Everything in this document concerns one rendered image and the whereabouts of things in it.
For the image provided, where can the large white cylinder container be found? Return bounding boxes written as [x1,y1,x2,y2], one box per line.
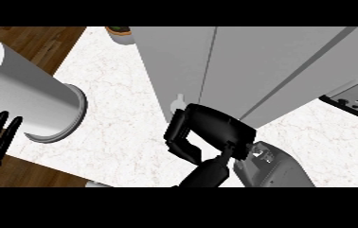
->
[0,42,90,145]

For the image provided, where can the white water bottle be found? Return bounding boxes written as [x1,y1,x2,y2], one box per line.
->
[168,93,189,116]

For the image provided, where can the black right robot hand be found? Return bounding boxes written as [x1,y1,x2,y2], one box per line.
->
[162,102,259,188]

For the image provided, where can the grey cabinet side panel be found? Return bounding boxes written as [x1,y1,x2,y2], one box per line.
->
[239,26,358,130]

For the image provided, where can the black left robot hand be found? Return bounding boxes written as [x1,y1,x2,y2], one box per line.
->
[0,110,23,167]

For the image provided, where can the grey potted plant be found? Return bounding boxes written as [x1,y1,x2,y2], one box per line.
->
[103,26,137,45]

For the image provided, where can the grey cabinet door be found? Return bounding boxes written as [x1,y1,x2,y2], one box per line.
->
[128,26,217,123]
[198,26,349,120]

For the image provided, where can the dark grey appliance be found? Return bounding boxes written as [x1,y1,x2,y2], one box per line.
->
[318,80,358,116]

